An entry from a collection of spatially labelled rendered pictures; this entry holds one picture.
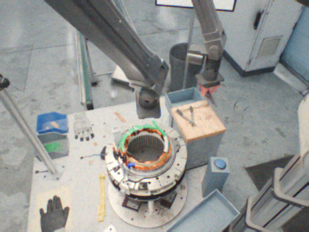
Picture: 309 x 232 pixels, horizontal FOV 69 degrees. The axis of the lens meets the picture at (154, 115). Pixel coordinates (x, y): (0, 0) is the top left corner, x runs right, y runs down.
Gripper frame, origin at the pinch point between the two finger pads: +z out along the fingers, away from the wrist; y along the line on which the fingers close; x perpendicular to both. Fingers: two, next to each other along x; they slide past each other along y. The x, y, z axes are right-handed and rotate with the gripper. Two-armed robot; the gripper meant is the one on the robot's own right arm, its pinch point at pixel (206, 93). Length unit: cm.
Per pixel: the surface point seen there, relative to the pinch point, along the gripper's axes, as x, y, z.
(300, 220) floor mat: 43, -80, 118
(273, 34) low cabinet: -126, -163, 64
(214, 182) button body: 29.0, 6.7, 24.0
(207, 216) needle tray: 42.4, 18.8, 15.6
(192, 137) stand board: 12.0, 11.0, 11.9
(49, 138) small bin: -30, 78, 36
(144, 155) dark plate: 11.4, 32.4, 16.1
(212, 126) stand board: 8.9, -0.4, 12.0
